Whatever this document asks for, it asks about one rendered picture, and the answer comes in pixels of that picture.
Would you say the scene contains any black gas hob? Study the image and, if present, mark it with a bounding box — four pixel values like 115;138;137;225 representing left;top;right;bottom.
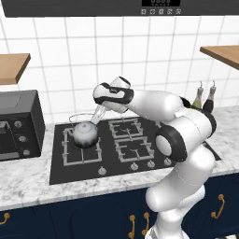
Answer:
49;116;223;186

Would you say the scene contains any small grey burner grate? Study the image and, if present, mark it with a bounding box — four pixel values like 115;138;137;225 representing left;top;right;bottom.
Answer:
114;136;155;163
107;118;145;140

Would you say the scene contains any navy cupboard door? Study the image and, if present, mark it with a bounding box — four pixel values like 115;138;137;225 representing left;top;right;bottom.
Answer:
33;190;140;239
182;172;239;239
0;204;35;239
138;188;161;239

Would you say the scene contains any green glass bottle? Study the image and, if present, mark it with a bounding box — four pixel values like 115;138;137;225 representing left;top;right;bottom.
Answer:
191;80;205;109

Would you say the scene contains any wooden wall cupboard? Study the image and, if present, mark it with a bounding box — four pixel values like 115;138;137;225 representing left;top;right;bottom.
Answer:
199;45;239;71
0;52;32;86

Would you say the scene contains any dark grey range hood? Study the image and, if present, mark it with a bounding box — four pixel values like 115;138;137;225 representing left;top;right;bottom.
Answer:
0;0;239;19

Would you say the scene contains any dark brown glass bottle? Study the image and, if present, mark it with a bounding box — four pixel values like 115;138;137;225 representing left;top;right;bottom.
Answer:
202;79;218;114

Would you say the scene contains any large grey burner grate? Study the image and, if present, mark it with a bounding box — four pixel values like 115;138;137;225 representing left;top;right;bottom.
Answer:
62;125;104;167

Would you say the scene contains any white round kettle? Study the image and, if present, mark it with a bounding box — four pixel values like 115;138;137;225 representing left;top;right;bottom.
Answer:
68;113;101;149

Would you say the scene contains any black toaster oven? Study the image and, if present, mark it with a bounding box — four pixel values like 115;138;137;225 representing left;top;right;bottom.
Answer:
0;90;47;162

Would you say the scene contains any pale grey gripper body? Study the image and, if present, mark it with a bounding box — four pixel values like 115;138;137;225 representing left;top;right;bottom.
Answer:
90;105;107;125

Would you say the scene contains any gold cupboard handle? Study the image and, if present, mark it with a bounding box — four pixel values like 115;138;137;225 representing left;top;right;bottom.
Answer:
141;211;150;237
0;212;11;226
210;193;226;220
128;214;136;239

